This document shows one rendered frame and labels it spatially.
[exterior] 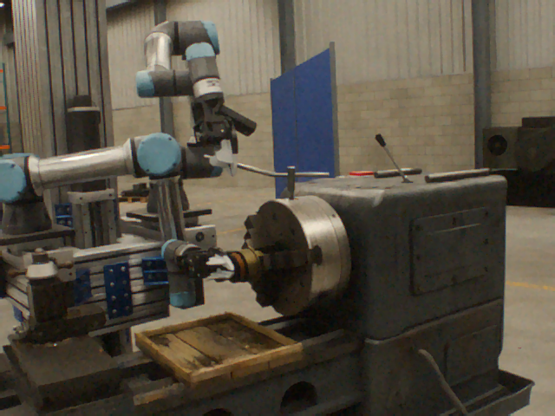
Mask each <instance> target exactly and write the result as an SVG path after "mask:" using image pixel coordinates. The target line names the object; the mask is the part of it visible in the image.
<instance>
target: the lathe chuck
mask: <svg viewBox="0 0 555 416"><path fill-rule="evenodd" d="M286 199H288V198H285V199H278V200H270V201H267V202H265V203H263V204H262V205H261V206H260V207H259V210H260V211H261V215H262V217H263V219H264V221H265V223H266V225H267V227H268V231H269V232H270V234H271V235H272V237H273V239H274V241H275V242H279V243H281V244H282V247H281V248H280V249H279V250H277V251H272V252H270V253H275V252H280V251H287V250H308V249H314V246H315V245H317V248H319V250H320V257H321V263H320V265H318V266H317V264H308V265H304V266H298V267H290V268H285V269H287V271H286V273H284V274H283V275H280V276H279V280H278V286H277V297H276V303H275V308H274V310H275V311H277V312H278V313H279V314H281V315H284V316H295V315H298V314H302V313H305V312H309V311H312V310H316V309H322V308H324V307H325V306H327V305H328V304H329V303H330V302H331V300H332V299H333V296H334V295H335V294H336V292H337V289H338V286H339V283H340V276H341V254H340V248H339V243H338V239H337V236H336V232H335V230H334V226H333V224H332V223H331V222H330V220H329V219H328V217H327V215H326V214H325V212H324V210H323V209H322V208H321V207H320V206H319V205H318V204H317V203H315V202H313V201H312V200H310V199H308V198H306V197H294V199H297V200H295V201H291V200H286ZM270 253H265V254H270ZM323 292H327V296H326V297H325V298H324V299H323V300H322V301H320V302H317V301H316V299H317V298H318V297H319V295H320V294H322V293H323Z"/></svg>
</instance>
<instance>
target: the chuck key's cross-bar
mask: <svg viewBox="0 0 555 416"><path fill-rule="evenodd" d="M211 157H212V156H208V155H205V156H204V157H203V159H208V160H210V158H211ZM237 168H239V169H243V170H246V171H249V172H256V173H260V174H263V175H266V176H270V177H277V178H281V177H288V174H287V173H274V172H267V171H264V170H260V169H257V168H252V167H250V166H246V165H243V164H239V163H237ZM294 177H329V173H328V172H304V173H295V174H294Z"/></svg>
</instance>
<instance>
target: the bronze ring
mask: <svg viewBox="0 0 555 416"><path fill-rule="evenodd" d="M260 255H264V254H263V253H262V252H261V251H260V250H254V249H253V248H251V247H245V248H243V249H242V250H237V251H235V252H234V253H232V254H229V255H227V256H228V257H229V258H230V259H231V262H232V265H233V267H234V274H233V275H232V277H231V278H229V280H228V281H229V282H230V283H247V282H253V283H255V282H257V281H258V280H259V279H260V276H261V274H262V273H264V272H265V270H262V267H261V262H260V258H259V256H260Z"/></svg>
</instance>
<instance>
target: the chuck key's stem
mask: <svg viewBox="0 0 555 416"><path fill-rule="evenodd" d="M287 174H288V177H287V190H288V191H289V200H294V191H295V177H294V174H295V167H288V168H287Z"/></svg>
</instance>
